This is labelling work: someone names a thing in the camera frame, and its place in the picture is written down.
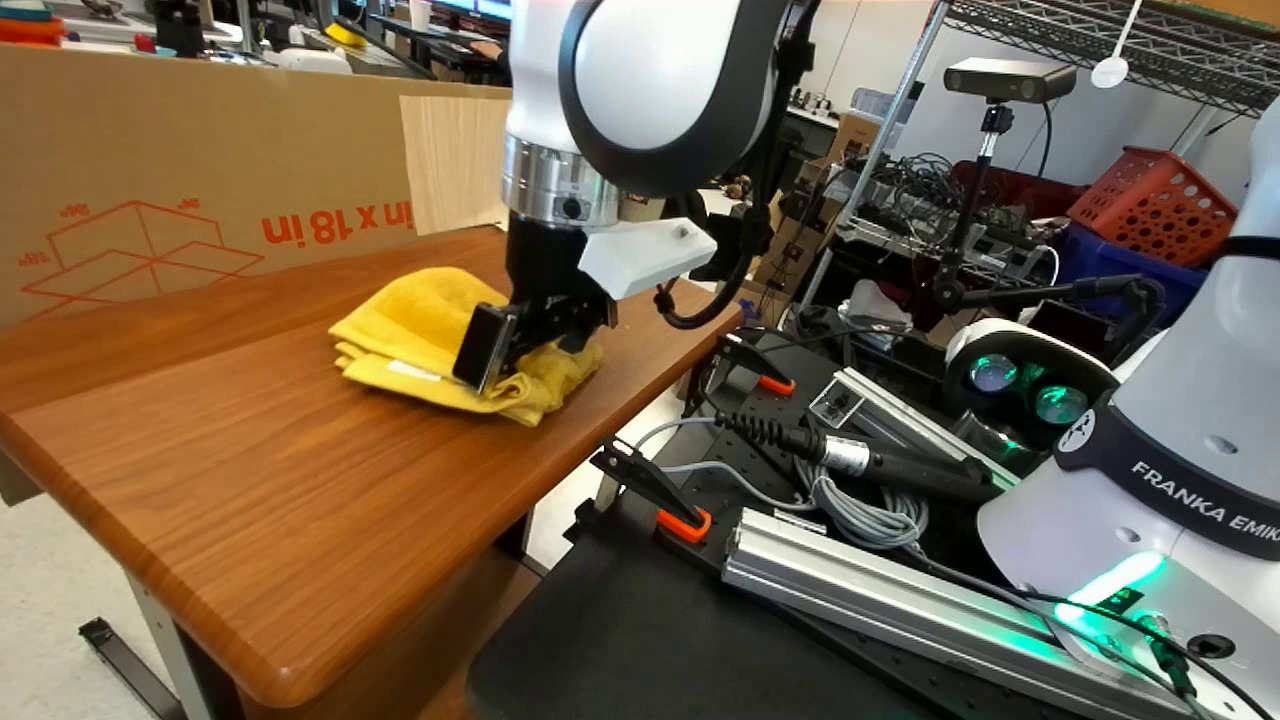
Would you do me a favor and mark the red plastic basket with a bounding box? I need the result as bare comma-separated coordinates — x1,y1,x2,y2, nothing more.
1064,144,1238,273

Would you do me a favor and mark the aluminium extrusion rail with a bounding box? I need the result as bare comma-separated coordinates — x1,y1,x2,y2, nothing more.
717,502,1202,720

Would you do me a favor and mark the blue plastic bin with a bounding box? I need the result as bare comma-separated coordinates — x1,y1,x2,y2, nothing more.
1054,221,1211,324

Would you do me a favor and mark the black table leg frame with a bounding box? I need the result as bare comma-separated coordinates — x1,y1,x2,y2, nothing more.
75,572,216,720

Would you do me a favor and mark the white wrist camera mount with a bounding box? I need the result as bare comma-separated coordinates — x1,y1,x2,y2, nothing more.
577,217,720,302

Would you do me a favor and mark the grey metal bracket box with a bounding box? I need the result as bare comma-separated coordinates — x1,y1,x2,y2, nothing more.
804,368,924,442

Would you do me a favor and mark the grey cable bundle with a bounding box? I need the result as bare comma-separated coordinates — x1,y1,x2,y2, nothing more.
796,464,934,554

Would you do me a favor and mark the white round hanging disc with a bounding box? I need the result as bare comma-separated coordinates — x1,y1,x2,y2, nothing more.
1087,0,1146,94

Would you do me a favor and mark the metal wire shelf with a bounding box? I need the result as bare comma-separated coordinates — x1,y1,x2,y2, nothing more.
796,0,1280,310

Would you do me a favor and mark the black camera on pole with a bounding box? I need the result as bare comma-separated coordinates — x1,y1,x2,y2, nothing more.
931,53,1081,316

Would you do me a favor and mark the large brown cardboard box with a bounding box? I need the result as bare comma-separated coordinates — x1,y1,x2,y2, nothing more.
0,45,515,330

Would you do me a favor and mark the black orange bar clamp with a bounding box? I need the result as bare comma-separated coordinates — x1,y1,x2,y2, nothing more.
713,330,801,404
587,436,717,553

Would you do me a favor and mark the light wooden panel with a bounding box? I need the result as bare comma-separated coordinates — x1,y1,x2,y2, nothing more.
397,86,515,238

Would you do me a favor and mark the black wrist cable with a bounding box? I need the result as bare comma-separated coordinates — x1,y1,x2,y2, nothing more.
652,195,751,330

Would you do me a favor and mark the yellow towel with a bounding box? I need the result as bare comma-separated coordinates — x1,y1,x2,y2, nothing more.
326,262,605,431

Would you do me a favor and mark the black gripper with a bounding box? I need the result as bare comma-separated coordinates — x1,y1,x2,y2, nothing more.
450,217,618,392

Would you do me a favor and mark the black cable connector hose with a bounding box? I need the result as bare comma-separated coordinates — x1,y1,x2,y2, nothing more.
713,395,996,502

